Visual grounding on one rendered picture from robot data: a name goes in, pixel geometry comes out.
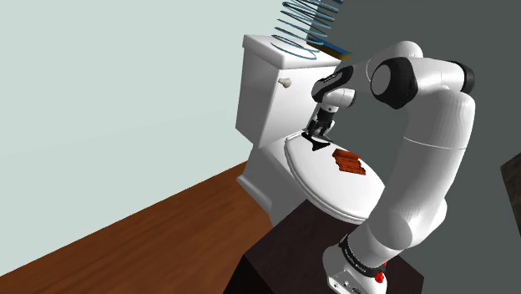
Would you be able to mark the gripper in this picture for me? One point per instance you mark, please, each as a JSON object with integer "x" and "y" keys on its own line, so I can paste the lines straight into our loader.
{"x": 322, "y": 119}

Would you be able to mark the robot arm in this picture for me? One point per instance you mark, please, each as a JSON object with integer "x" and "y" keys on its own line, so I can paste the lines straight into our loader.
{"x": 431, "y": 122}

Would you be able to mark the red-brown ridged block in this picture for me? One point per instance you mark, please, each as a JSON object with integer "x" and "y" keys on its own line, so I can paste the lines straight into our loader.
{"x": 348, "y": 162}

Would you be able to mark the white toilet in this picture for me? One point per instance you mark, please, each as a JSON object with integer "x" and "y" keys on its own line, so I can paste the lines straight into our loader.
{"x": 268, "y": 106}

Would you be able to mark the blue and yellow book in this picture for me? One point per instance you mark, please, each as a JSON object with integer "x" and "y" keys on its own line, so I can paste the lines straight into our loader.
{"x": 331, "y": 49}

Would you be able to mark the dark robot stand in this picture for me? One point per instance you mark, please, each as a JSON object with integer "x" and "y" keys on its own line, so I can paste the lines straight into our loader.
{"x": 297, "y": 252}

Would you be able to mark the dark cabinet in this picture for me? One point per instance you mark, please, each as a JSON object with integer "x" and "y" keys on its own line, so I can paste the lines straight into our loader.
{"x": 513, "y": 191}

